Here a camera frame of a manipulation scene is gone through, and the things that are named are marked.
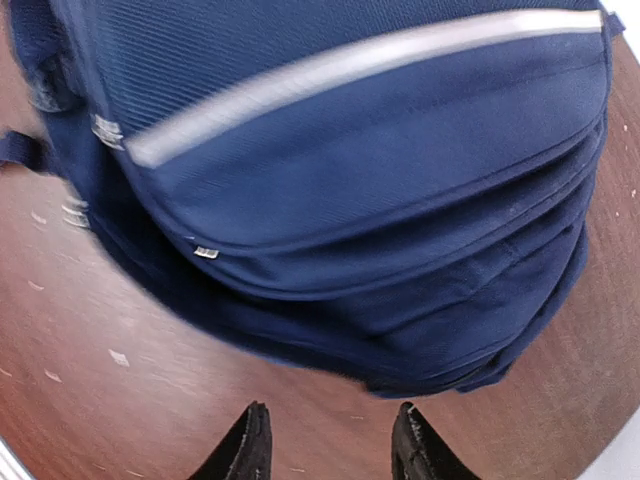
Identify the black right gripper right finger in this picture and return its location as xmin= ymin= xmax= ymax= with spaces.
xmin=391 ymin=402 xmax=479 ymax=480

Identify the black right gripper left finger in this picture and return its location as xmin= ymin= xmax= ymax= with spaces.
xmin=189 ymin=401 xmax=273 ymax=480

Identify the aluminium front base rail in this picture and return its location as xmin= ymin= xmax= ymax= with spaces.
xmin=0 ymin=440 xmax=32 ymax=480

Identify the navy blue student backpack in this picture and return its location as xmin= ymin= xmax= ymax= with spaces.
xmin=1 ymin=1 xmax=623 ymax=398

